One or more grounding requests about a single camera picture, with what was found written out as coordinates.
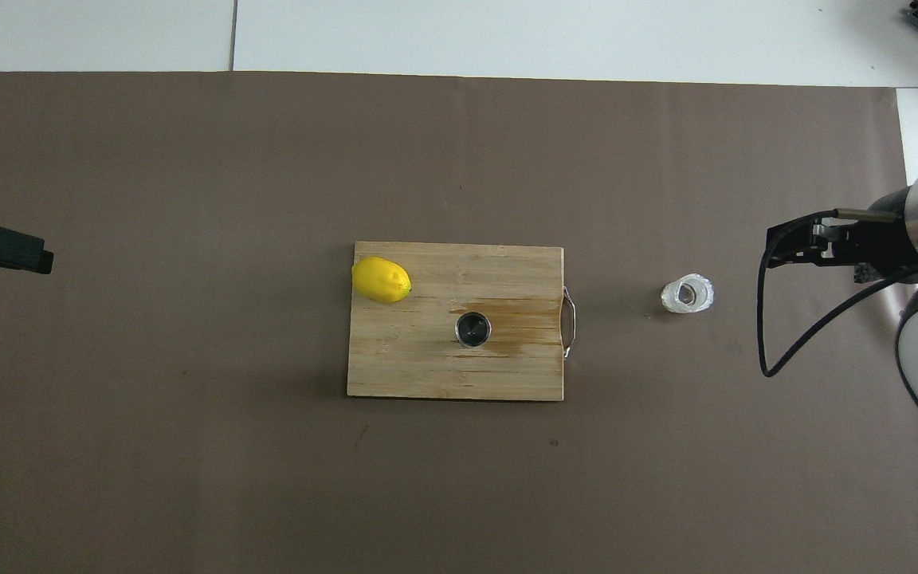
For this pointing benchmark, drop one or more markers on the brown paper table mat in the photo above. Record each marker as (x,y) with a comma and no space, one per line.
(188,159)

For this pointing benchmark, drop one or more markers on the steel double jigger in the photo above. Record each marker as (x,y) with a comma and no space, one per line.
(473,329)

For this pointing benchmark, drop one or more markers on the small clear glass cup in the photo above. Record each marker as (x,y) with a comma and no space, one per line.
(670,296)

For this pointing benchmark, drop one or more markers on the yellow lemon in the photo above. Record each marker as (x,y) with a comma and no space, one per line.
(381,279)

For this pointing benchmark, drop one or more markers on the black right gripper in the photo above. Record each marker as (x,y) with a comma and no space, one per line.
(885,239)

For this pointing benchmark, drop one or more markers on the wooden cutting board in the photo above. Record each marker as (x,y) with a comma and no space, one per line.
(427,367)

